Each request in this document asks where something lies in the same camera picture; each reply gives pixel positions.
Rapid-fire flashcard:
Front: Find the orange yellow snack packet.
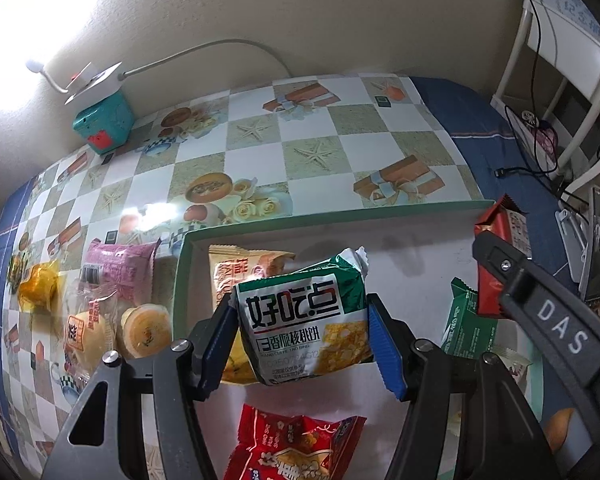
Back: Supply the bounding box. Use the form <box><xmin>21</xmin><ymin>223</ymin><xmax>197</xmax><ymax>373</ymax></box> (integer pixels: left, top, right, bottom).
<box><xmin>209</xmin><ymin>244</ymin><xmax>297</xmax><ymax>385</ymax></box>

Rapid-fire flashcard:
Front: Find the white phone stand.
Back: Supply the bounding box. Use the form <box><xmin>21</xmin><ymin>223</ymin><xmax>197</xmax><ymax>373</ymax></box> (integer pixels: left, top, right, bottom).
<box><xmin>555</xmin><ymin>207</ymin><xmax>588</xmax><ymax>284</ymax></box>

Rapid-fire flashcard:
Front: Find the dark red snack packet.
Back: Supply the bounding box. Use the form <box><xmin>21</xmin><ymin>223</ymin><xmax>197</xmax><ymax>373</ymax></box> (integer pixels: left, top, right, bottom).
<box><xmin>474</xmin><ymin>194</ymin><xmax>534</xmax><ymax>319</ymax></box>

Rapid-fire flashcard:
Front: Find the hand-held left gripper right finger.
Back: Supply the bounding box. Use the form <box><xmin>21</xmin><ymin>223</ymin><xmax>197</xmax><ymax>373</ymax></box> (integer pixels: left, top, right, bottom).
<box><xmin>367</xmin><ymin>294</ymin><xmax>563</xmax><ymax>480</ymax></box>

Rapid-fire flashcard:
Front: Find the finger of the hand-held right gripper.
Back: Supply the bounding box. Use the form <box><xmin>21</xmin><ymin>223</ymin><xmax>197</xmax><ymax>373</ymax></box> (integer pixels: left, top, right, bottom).
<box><xmin>472</xmin><ymin>231</ymin><xmax>531</xmax><ymax>306</ymax></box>

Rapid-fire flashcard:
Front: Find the white chair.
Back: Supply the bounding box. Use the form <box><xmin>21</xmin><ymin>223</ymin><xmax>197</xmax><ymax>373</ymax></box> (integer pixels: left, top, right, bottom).
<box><xmin>490</xmin><ymin>0</ymin><xmax>600</xmax><ymax>186</ymax></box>

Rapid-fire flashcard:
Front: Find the teal toy box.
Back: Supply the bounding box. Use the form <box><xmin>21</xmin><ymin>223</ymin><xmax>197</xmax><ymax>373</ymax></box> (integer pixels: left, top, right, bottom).
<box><xmin>71</xmin><ymin>89</ymin><xmax>134</xmax><ymax>156</ymax></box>

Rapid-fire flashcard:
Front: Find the shallow teal cardboard box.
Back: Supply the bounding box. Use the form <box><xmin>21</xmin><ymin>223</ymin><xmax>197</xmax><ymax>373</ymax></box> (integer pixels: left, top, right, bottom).
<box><xmin>172</xmin><ymin>200</ymin><xmax>531</xmax><ymax>480</ymax></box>

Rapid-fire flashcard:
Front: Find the pink snack packet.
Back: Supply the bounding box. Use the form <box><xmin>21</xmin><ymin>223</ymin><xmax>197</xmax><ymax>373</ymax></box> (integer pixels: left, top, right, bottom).
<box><xmin>81</xmin><ymin>239</ymin><xmax>162</xmax><ymax>307</ymax></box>

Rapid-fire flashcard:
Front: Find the yellow jelly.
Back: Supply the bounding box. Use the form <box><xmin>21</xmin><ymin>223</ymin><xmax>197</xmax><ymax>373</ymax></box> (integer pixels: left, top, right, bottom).
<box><xmin>17</xmin><ymin>259</ymin><xmax>65</xmax><ymax>312</ymax></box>

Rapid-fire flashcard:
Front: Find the white gooseneck lamp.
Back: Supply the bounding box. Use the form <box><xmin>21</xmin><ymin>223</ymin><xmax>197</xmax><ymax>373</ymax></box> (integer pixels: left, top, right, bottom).
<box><xmin>25</xmin><ymin>57</ymin><xmax>72</xmax><ymax>95</ymax></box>

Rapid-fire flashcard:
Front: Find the black smartphone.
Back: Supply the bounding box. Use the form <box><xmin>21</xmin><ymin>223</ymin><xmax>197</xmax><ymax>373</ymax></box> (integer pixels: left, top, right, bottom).
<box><xmin>580</xmin><ymin>185</ymin><xmax>600</xmax><ymax>302</ymax></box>

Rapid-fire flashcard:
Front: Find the white board blue print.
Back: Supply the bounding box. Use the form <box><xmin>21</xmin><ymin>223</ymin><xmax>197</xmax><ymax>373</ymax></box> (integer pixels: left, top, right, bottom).
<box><xmin>530</xmin><ymin>0</ymin><xmax>600</xmax><ymax>57</ymax></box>

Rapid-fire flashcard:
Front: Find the black cable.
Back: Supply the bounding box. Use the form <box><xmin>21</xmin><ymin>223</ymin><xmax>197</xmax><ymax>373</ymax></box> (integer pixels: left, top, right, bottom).
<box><xmin>495</xmin><ymin>0</ymin><xmax>600</xmax><ymax>197</ymax></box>

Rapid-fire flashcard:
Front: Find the green white biscuit packet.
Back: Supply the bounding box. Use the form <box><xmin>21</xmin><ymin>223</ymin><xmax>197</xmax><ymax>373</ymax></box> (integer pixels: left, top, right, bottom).
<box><xmin>234</xmin><ymin>246</ymin><xmax>372</xmax><ymax>387</ymax></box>

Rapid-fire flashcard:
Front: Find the red popcorn packet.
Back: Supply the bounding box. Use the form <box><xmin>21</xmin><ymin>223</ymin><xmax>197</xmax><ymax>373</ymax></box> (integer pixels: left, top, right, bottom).
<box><xmin>222</xmin><ymin>402</ymin><xmax>369</xmax><ymax>480</ymax></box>

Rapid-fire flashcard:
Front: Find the yellow pudding cup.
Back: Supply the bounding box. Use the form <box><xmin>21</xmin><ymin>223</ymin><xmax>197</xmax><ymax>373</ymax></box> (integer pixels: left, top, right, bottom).
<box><xmin>117</xmin><ymin>305</ymin><xmax>174</xmax><ymax>359</ymax></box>

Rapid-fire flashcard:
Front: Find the pink patterned pouch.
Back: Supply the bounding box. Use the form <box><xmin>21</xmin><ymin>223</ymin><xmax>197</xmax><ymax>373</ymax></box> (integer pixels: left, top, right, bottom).
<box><xmin>505</xmin><ymin>107</ymin><xmax>562</xmax><ymax>167</ymax></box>

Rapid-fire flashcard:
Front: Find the white power strip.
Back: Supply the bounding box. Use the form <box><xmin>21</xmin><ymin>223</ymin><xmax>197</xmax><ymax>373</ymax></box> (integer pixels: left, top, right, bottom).
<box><xmin>62</xmin><ymin>61</ymin><xmax>126</xmax><ymax>107</ymax></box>

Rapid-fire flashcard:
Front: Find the cream snack packet orange print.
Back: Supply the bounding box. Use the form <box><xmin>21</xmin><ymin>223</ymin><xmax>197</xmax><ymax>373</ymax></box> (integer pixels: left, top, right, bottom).
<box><xmin>495</xmin><ymin>342</ymin><xmax>532</xmax><ymax>392</ymax></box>

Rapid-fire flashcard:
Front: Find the round bun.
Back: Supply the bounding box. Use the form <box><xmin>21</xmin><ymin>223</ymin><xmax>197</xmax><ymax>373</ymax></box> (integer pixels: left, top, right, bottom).
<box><xmin>64</xmin><ymin>294</ymin><xmax>119</xmax><ymax>382</ymax></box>

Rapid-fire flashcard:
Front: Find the dark green snack packet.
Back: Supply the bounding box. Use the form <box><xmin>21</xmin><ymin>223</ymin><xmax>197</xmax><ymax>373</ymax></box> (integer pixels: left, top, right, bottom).
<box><xmin>440</xmin><ymin>277</ymin><xmax>499</xmax><ymax>362</ymax></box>

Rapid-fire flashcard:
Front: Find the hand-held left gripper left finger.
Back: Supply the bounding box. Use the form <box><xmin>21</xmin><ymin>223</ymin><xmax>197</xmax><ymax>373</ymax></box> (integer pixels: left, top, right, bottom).
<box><xmin>40</xmin><ymin>294</ymin><xmax>238</xmax><ymax>480</ymax></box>

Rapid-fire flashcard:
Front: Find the white power cable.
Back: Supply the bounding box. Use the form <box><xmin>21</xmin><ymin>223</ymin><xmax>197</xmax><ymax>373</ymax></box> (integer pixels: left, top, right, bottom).
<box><xmin>120</xmin><ymin>37</ymin><xmax>294</xmax><ymax>81</ymax></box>

